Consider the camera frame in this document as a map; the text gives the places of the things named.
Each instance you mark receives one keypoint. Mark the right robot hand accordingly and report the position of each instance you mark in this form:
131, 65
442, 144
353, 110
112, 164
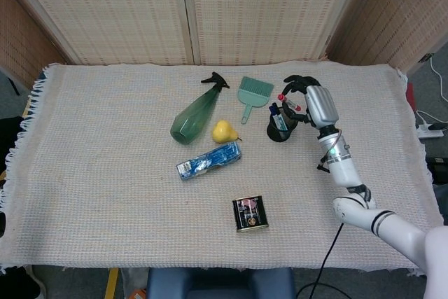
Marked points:
322, 104

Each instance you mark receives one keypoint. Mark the red capped marker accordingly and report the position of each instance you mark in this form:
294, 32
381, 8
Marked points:
292, 104

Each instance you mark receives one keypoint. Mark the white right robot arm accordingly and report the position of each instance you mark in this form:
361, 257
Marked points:
350, 176

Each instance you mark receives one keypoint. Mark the black mesh pen holder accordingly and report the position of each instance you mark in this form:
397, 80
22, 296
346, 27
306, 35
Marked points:
276, 135

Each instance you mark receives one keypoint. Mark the metal screen hinge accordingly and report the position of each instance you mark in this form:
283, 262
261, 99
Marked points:
328, 39

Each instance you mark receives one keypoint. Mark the mint green hand brush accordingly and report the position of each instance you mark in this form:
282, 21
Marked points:
255, 94

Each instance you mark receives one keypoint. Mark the yellow lemon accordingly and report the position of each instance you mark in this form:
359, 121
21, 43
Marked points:
222, 132

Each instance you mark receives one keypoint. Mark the woven bamboo screen panel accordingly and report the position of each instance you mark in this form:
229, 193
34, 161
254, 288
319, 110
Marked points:
395, 15
21, 40
266, 8
105, 12

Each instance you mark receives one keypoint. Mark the white power strip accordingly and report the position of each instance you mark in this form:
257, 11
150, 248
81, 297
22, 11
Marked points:
430, 132

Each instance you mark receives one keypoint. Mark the blue printed carton box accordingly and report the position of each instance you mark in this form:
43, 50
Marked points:
210, 162

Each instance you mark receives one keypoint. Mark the green plastic spray bottle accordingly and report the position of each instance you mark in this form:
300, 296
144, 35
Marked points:
196, 115

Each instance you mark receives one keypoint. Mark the black luncheon meat can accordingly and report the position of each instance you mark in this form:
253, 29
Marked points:
249, 213

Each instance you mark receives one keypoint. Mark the dark blue padded seat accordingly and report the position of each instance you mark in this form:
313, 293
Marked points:
220, 283

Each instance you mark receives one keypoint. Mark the beige woven tablecloth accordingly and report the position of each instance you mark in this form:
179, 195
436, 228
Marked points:
105, 173

